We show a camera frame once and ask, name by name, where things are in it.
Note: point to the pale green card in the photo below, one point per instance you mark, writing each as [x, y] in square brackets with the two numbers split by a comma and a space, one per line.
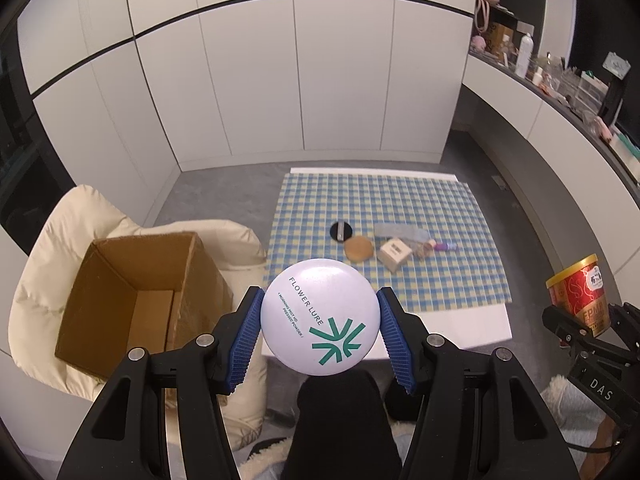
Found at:
[616, 65]

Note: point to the person's right leg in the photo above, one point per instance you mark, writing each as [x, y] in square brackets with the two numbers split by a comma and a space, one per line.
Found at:
[400, 407]

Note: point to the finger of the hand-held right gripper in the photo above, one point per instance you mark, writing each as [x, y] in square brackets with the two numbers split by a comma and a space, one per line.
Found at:
[565, 327]
[627, 325]

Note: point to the clear acrylic organizer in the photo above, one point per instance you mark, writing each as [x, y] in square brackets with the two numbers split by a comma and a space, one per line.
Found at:
[587, 90]

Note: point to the grey floor socket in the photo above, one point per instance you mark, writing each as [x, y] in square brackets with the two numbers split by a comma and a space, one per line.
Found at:
[500, 182]

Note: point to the teal box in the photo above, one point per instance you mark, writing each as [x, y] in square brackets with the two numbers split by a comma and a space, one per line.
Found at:
[627, 145]

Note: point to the white low table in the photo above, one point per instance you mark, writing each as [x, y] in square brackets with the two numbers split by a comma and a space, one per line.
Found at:
[450, 325]

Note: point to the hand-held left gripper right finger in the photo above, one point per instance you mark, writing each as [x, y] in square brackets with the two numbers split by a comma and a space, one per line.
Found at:
[397, 345]

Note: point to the translucent blue plastic case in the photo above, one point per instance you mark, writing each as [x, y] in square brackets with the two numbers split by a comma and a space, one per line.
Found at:
[400, 232]

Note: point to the brown paper box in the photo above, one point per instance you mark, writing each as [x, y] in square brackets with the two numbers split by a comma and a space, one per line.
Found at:
[500, 37]

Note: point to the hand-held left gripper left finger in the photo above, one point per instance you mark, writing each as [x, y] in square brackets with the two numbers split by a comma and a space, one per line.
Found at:
[245, 340]

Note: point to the white round powder compact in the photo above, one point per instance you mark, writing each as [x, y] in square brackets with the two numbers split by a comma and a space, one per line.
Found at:
[310, 310]

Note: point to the small white bottle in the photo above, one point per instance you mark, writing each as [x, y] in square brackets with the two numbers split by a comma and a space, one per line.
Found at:
[538, 78]

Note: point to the tan powder puff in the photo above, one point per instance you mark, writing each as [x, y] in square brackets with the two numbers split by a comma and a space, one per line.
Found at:
[358, 249]

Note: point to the brown cardboard box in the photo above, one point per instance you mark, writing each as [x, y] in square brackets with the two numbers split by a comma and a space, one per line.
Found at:
[125, 270]

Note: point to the small beige carton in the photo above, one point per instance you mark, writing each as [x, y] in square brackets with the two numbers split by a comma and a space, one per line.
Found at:
[392, 256]

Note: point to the small black round case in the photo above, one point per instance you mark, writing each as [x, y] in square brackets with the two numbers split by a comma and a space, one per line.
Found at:
[336, 234]

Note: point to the blue yellow checkered tablecloth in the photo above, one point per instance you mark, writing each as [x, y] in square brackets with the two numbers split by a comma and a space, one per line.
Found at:
[325, 195]

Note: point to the small pink round ornament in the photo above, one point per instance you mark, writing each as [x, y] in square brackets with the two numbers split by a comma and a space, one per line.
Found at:
[479, 42]

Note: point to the pink plastic item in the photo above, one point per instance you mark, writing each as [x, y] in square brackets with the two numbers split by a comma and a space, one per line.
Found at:
[606, 131]

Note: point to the cream padded chair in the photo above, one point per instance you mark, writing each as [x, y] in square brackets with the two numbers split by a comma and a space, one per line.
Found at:
[50, 240]

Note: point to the light blue fleece robe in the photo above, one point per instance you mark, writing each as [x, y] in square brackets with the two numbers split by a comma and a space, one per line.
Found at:
[570, 400]

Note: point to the person's leg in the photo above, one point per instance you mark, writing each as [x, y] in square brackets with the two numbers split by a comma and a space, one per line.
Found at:
[345, 425]
[400, 407]

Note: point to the small pink purple tube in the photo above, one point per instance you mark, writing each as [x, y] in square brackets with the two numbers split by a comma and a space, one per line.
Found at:
[445, 246]

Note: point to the white spray bottle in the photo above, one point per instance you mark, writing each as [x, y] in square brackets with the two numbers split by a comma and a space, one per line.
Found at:
[524, 57]

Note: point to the person's left leg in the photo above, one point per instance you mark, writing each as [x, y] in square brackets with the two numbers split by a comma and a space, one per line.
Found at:
[345, 425]

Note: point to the red gold round tin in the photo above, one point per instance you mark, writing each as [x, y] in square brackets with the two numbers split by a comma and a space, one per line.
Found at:
[580, 295]

